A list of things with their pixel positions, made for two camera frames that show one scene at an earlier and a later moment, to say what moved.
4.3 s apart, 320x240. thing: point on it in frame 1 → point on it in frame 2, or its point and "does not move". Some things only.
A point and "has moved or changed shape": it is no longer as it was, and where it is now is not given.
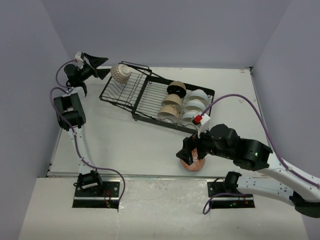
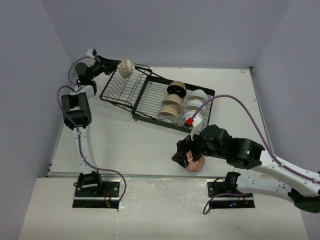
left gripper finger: x=95 y=61 → x=107 y=62
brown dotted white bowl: x=120 y=73 has moved or changed shape
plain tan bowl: x=172 y=99 does not move
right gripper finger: x=201 y=152 does not move
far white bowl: x=198 y=94 does not move
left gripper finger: x=101 y=73 → x=108 y=70
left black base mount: x=105 y=196 does not move
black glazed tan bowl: x=177 y=87 does not move
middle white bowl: x=194 y=104 does not move
